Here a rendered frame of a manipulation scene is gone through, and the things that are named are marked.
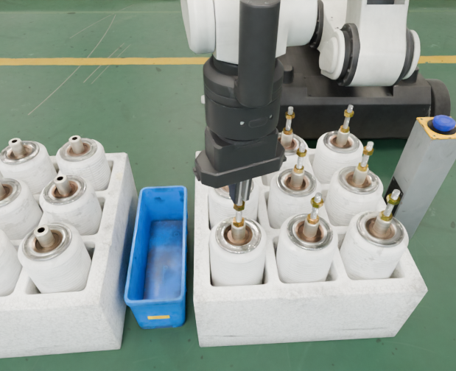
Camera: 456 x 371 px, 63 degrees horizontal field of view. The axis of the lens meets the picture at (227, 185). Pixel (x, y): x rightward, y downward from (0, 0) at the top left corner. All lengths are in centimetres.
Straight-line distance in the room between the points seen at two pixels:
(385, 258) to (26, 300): 58
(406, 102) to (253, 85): 85
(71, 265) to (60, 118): 85
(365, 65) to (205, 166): 55
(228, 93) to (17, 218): 51
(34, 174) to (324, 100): 75
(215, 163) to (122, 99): 105
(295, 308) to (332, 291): 7
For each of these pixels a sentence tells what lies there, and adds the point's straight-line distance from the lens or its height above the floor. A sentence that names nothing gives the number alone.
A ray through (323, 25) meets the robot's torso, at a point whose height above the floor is 30.
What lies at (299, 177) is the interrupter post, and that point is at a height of 28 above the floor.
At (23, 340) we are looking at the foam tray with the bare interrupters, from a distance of 80.
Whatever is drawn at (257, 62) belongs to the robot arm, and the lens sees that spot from 34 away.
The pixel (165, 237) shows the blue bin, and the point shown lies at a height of 0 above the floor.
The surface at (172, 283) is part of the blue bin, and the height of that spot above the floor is 0.
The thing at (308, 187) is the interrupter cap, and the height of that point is 25.
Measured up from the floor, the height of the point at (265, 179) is 17.
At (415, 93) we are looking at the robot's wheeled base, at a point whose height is 20.
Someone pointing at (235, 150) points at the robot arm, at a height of 45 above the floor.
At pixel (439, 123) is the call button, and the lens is 81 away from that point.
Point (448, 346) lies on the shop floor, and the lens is 90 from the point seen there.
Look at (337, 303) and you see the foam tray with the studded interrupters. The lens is 68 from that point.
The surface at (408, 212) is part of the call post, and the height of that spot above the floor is 11.
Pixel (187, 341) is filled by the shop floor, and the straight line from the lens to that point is 80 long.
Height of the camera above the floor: 73
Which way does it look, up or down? 44 degrees down
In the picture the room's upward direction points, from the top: straight up
